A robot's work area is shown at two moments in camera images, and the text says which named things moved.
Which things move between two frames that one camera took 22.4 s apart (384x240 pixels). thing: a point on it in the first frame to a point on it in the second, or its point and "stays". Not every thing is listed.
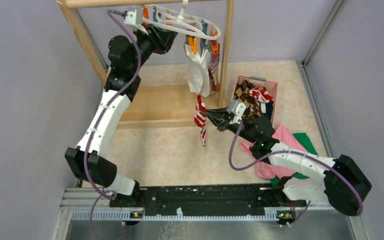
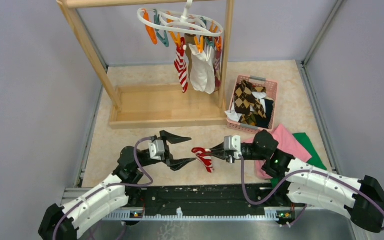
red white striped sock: [200, 118] to [180, 65]
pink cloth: [283, 137] stays
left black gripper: [161, 39] to [174, 164]
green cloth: [304, 140] stays
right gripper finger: [218, 115] to [218, 151]
